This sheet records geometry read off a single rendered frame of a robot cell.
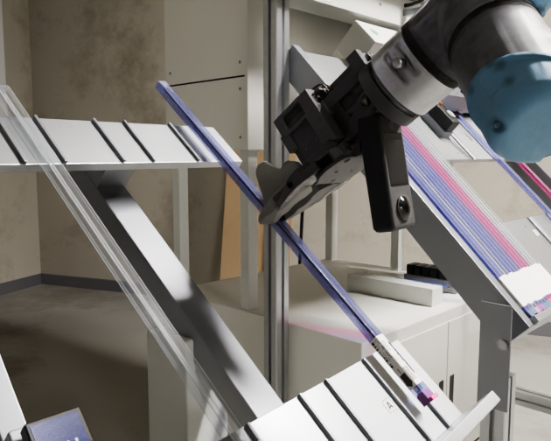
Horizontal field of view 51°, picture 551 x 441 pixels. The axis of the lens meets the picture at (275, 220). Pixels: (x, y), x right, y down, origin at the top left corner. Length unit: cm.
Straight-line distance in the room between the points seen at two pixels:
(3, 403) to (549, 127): 43
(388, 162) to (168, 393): 32
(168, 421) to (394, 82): 40
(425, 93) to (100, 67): 392
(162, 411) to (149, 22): 369
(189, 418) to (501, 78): 42
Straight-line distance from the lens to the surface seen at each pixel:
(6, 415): 48
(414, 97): 54
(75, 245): 456
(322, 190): 63
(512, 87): 42
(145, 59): 417
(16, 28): 474
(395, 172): 58
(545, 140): 45
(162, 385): 62
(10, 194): 457
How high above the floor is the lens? 99
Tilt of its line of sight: 7 degrees down
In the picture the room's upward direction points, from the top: straight up
